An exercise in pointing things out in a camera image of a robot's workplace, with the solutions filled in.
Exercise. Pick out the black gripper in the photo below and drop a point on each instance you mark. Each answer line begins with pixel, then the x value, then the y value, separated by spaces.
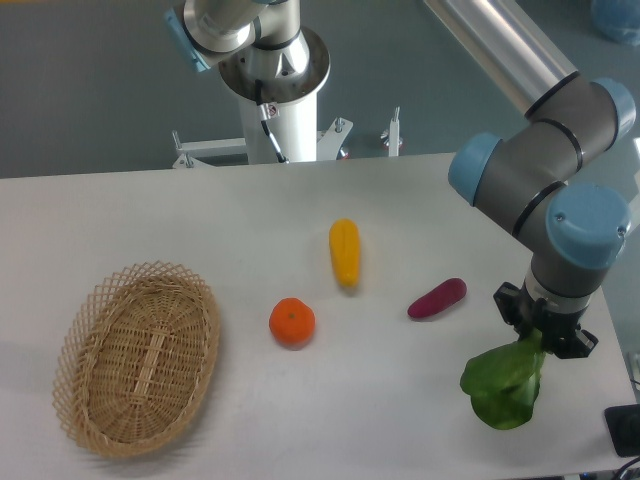
pixel 555 320

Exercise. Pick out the green bok choy vegetable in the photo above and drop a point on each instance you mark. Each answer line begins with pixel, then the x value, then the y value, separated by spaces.
pixel 504 383

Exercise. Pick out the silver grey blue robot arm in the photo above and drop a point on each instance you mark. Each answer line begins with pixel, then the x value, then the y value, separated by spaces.
pixel 576 231

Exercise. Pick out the woven wicker basket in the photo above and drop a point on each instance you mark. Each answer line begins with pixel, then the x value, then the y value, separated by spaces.
pixel 137 360

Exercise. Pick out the black device at table edge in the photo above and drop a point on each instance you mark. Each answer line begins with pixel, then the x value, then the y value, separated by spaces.
pixel 623 426

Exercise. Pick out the purple sweet potato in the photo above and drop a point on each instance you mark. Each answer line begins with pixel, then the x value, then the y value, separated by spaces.
pixel 439 299

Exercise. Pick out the yellow corn cob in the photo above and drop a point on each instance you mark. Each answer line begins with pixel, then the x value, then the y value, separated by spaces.
pixel 345 249

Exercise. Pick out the orange tangerine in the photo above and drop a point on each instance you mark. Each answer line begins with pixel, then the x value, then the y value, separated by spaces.
pixel 292 323

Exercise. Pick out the blue plastic bag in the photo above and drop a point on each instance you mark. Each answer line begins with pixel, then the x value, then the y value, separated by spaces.
pixel 618 20

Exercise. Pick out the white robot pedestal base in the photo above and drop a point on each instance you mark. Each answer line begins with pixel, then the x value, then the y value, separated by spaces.
pixel 277 93

